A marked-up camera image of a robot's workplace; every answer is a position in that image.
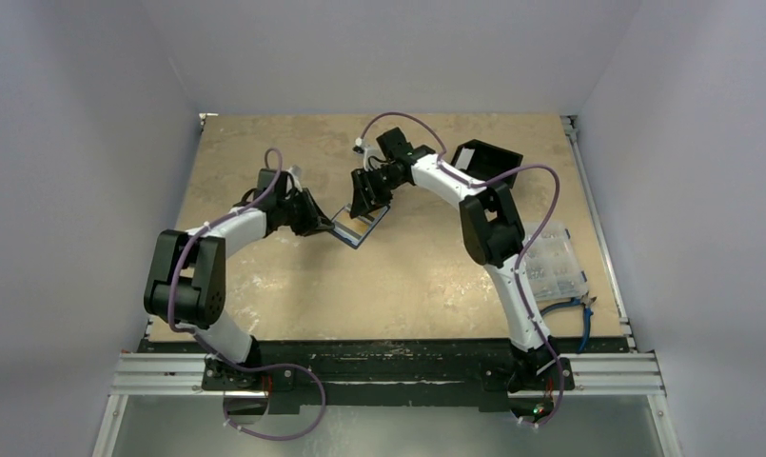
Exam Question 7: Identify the black plastic bin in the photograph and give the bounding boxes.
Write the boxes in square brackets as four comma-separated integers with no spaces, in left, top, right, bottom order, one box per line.
[450,139,524,186]

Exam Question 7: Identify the clear plastic screw box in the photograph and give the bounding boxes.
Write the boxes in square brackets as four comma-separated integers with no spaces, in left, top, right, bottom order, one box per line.
[521,221,589,302]

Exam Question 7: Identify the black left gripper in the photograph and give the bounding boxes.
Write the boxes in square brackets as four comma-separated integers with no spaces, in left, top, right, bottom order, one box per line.
[277,188,333,237]

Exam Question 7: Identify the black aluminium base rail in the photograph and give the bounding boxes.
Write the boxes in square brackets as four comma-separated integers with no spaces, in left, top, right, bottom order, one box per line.
[111,339,665,417]

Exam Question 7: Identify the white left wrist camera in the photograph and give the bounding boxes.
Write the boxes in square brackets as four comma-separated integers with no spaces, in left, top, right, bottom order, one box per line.
[286,165,303,190]

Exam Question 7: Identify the blue handled pliers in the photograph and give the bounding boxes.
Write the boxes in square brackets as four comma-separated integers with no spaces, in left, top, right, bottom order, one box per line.
[539,296,599,355]

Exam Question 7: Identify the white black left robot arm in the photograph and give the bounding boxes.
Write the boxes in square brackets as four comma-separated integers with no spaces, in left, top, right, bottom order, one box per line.
[143,169,334,389]

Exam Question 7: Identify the white label card in bin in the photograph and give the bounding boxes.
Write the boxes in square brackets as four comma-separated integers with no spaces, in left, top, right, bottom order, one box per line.
[454,149,474,170]

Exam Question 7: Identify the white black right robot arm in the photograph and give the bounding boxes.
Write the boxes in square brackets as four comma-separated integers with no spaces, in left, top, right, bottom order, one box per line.
[349,128,564,387]

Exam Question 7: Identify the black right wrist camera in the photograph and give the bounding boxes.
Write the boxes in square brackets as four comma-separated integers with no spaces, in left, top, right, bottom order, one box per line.
[376,128,414,161]

